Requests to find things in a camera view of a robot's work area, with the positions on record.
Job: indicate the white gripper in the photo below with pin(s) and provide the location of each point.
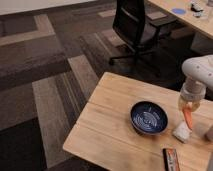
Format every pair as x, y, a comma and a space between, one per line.
191, 91

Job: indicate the orange pepper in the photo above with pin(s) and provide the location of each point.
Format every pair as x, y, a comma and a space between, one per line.
188, 117

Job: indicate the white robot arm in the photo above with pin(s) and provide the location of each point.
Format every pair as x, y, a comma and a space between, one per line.
199, 76

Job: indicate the white sponge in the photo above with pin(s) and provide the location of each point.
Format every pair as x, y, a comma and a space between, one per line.
182, 132

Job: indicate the dark blue patterned bowl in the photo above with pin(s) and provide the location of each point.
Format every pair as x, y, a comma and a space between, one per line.
148, 118

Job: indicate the light wooden desk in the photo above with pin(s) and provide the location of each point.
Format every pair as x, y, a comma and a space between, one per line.
203, 24

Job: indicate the black office chair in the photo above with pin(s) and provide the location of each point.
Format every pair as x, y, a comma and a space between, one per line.
140, 35

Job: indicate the small grey object on desk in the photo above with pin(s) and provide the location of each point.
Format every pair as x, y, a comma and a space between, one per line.
198, 14

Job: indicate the blue round disc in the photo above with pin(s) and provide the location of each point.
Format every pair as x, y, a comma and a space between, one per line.
178, 11

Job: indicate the small white black object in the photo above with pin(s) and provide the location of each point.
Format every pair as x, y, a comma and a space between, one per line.
195, 7

